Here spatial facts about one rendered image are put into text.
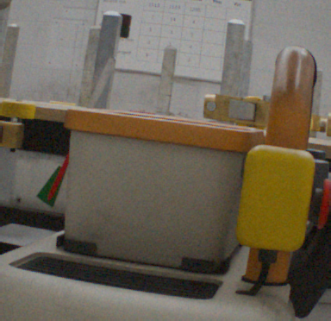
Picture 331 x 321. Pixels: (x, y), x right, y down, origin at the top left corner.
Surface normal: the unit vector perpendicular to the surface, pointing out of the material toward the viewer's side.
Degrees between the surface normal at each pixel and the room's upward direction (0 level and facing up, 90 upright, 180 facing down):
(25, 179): 90
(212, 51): 90
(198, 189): 92
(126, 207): 92
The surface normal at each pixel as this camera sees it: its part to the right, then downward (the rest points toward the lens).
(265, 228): -0.15, 0.04
